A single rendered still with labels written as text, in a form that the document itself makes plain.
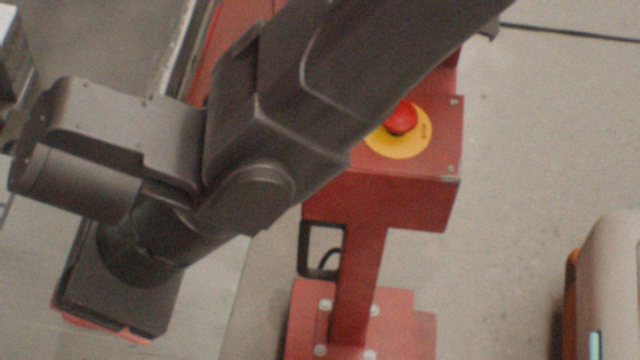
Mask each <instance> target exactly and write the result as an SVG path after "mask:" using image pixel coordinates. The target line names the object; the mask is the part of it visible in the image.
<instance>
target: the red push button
mask: <svg viewBox="0 0 640 360"><path fill-rule="evenodd" d="M418 121H419V115H418V111H417V109H416V108H415V107H414V105H412V104H411V103H410V102H408V101H405V100H401V101H400V102H399V104H398V106H397V107H396V109H395V110H394V112H393V113H392V115H391V116H390V117H388V118H387V119H386V120H385V121H384V122H383V123H382V125H383V126H384V127H385V128H386V130H387V132H388V133H389V134H390V135H391V136H394V137H401V136H403V135H405V134H406V133H407V132H409V131H411V130H413V129H414V128H415V127H416V126H417V124H418Z"/></svg>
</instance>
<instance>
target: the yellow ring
mask: <svg viewBox="0 0 640 360"><path fill-rule="evenodd" d="M411 104H412V103H411ZM412 105H414V104H412ZM414 107H415V108H416V109H417V111H418V115H419V121H418V124H417V126H416V127H415V128H414V129H413V130H411V131H409V132H407V133H406V134H405V135H403V136H401V137H394V136H391V135H390V134H389V133H388V132H387V130H386V128H385V127H384V126H383V125H382V124H381V125H380V126H379V127H378V128H377V129H376V130H375V131H373V132H372V133H371V134H369V135H368V136H367V137H366V138H364V140H365V142H366V143H367V144H368V146H369V147H370V148H371V149H373V150H374V151H375V152H377V153H378V154H380V155H382V156H385V157H388V158H394V159H404V158H409V157H412V156H415V155H417V154H419V153H420V151H422V150H423V149H424V148H425V147H426V145H427V144H428V142H429V139H430V136H431V125H430V121H429V119H428V117H427V116H426V115H425V114H424V112H423V111H422V110H421V109H420V108H419V107H418V106H416V105H414Z"/></svg>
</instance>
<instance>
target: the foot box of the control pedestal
mask: <svg viewBox="0 0 640 360"><path fill-rule="evenodd" d="M335 289H336V282H335V281H329V280H320V279H311V278H306V277H298V276H295V278H293V285H292V293H291V297H290V306H289V314H288V322H287V330H286V338H285V346H284V353H283V360H336V359H327V358H318V357H313V351H314V343H315V334H316V325H317V316H318V306H319V299H328V300H334V296H335ZM414 292H415V290H413V289H405V288H396V287H387V286H378V285H376V288H375V292H374V297H373V301H372V305H380V316H379V329H378V342H377V354H376V360H435V351H436V331H437V316H436V314H435V313H433V312H428V311H420V310H413V307H414Z"/></svg>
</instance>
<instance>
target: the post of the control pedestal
mask: <svg viewBox="0 0 640 360"><path fill-rule="evenodd" d="M388 229H389V228H385V227H376V226H367V225H358V224H348V223H345V224H344V232H342V240H341V254H340V261H339V271H338V280H337V284H336V289H335V296H334V303H333V310H332V318H331V328H330V337H329V342H330V344H332V345H341V346H349V347H357V348H360V347H362V346H363V343H364V338H365V334H366V329H367V324H368V320H369V315H370V311H371V306H372V301H373V297H374V292H375V288H376V283H377V278H378V274H379V270H380V266H381V261H382V256H383V252H384V247H385V243H386V238H387V233H388Z"/></svg>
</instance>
